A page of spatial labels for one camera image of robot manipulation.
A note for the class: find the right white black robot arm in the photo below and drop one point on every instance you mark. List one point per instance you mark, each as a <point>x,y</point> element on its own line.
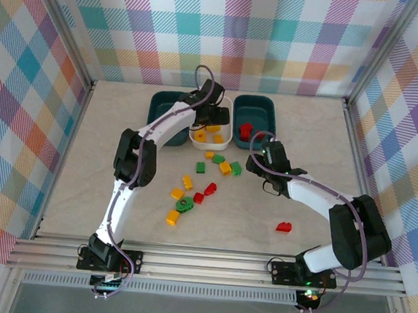
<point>312,195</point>

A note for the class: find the plaid checkered backdrop cloth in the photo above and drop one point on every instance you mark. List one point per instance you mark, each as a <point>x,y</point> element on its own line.
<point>8,109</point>
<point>223,37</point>
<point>415,145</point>

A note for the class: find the wide aluminium base rail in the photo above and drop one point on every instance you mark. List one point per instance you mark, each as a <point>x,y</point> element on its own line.
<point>203,266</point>

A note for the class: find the aluminium frame post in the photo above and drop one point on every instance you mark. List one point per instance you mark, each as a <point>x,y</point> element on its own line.
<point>64,23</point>
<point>384,51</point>

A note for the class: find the aluminium side rail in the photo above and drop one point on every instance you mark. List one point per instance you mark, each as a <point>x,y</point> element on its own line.
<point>361,177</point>
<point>83,109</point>

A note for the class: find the green round lego piece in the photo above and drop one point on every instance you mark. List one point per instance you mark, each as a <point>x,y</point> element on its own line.
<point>185,205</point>

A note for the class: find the white plastic container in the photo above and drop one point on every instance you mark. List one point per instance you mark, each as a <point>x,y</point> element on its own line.
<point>227,138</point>

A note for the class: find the dark teal plastic container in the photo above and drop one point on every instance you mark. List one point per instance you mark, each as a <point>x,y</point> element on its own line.
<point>162,105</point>
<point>256,113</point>

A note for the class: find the long yellow lego brick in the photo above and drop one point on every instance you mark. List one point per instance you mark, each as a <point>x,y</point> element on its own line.
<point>218,139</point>

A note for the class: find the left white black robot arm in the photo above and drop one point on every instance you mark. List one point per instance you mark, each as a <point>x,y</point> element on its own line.
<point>116,207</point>

